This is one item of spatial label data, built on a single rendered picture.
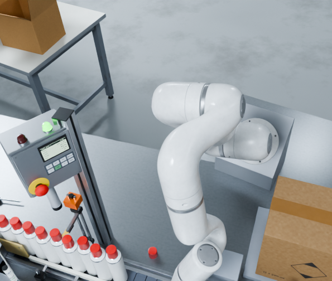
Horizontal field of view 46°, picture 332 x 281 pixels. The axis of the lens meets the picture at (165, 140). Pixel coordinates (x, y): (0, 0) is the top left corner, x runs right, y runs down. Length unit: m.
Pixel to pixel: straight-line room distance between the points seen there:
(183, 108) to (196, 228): 0.28
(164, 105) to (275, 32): 3.42
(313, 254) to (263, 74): 2.56
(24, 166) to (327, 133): 1.40
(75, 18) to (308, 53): 2.16
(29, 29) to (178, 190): 1.98
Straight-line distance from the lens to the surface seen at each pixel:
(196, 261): 1.05
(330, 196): 1.38
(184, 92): 0.89
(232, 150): 1.24
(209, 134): 0.85
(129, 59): 3.91
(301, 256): 1.31
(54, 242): 1.38
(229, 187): 1.70
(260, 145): 1.22
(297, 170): 1.80
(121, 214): 1.64
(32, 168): 1.11
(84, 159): 1.20
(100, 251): 1.30
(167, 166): 0.82
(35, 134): 1.09
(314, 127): 2.00
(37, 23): 2.65
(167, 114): 0.91
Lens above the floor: 2.19
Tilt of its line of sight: 46 degrees down
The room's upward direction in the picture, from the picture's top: 5 degrees counter-clockwise
